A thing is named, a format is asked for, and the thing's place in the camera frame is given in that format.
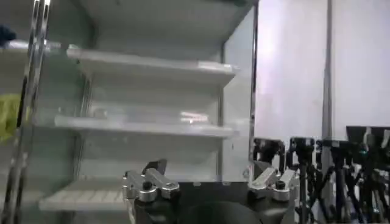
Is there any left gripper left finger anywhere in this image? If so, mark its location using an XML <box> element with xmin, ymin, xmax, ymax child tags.
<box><xmin>122</xmin><ymin>158</ymin><xmax>182</xmax><ymax>203</ymax></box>

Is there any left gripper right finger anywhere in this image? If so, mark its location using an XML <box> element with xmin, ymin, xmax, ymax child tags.
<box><xmin>247</xmin><ymin>160</ymin><xmax>299</xmax><ymax>203</ymax></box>

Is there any open white shelf unit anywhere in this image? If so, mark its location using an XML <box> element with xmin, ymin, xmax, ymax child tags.
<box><xmin>38</xmin><ymin>0</ymin><xmax>259</xmax><ymax>224</ymax></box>

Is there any glass-fronted shelf unit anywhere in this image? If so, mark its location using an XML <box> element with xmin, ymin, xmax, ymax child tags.
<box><xmin>0</xmin><ymin>0</ymin><xmax>85</xmax><ymax>224</ymax></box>

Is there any green cloth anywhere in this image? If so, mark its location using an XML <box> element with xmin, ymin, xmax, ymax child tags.
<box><xmin>0</xmin><ymin>93</ymin><xmax>32</xmax><ymax>144</ymax></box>

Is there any blue cloth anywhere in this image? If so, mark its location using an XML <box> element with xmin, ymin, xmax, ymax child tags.
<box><xmin>0</xmin><ymin>24</ymin><xmax>17</xmax><ymax>47</ymax></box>

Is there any grey metal post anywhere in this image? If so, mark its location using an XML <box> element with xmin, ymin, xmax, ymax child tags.
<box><xmin>322</xmin><ymin>0</ymin><xmax>334</xmax><ymax>141</ymax></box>

